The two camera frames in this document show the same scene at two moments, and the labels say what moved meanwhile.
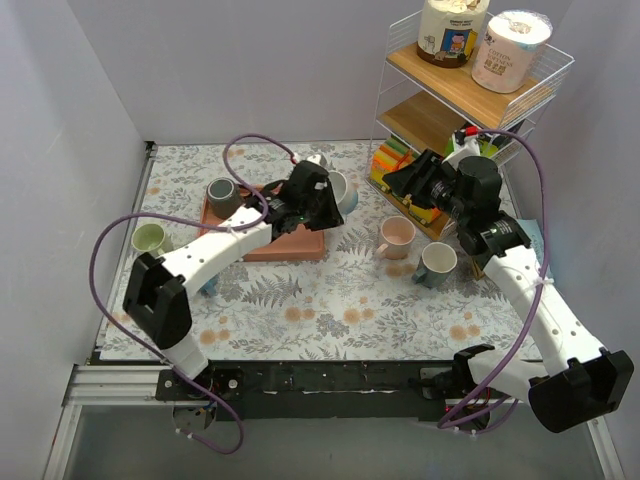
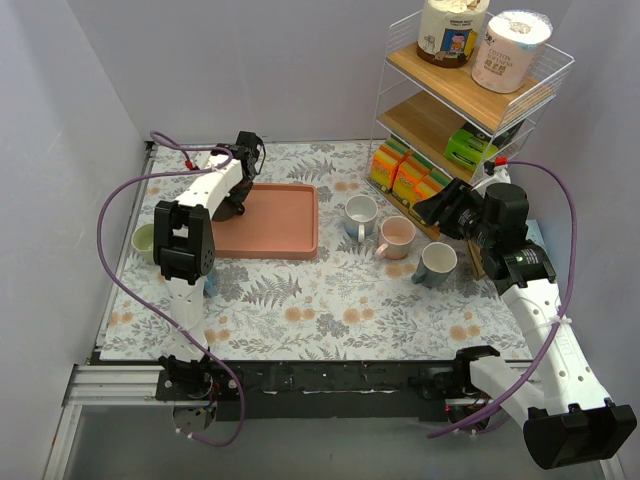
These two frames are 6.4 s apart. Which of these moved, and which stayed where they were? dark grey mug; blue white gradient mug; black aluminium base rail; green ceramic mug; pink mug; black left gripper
Moved: black left gripper; blue white gradient mug
Stayed: pink mug; black aluminium base rail; green ceramic mug; dark grey mug
